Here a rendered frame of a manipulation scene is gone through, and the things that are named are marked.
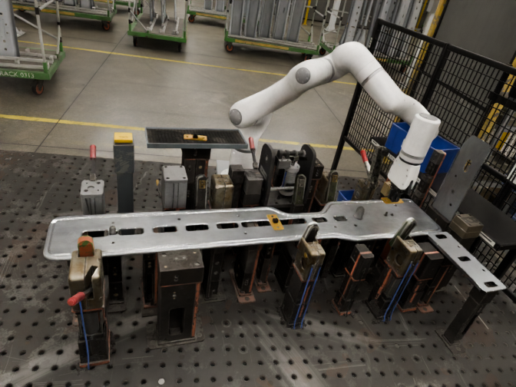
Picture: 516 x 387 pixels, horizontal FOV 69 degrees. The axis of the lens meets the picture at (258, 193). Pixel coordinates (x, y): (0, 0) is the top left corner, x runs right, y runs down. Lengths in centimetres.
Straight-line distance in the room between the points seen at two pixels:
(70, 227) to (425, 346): 126
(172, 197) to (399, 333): 95
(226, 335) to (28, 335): 61
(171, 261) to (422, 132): 90
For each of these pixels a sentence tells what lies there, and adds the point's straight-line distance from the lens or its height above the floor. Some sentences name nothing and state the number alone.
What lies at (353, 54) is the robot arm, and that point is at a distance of 142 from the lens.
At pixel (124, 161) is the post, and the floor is 108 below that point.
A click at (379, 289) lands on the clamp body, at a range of 150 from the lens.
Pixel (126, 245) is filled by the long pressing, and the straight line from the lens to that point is 118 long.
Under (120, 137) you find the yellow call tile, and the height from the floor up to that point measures 116.
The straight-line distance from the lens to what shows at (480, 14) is 372.
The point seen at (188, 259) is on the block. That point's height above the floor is 103.
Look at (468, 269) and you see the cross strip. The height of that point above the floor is 100.
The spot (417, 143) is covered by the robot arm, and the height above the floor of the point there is 133.
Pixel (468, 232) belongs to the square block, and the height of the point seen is 103.
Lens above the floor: 178
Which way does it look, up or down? 32 degrees down
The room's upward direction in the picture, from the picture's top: 11 degrees clockwise
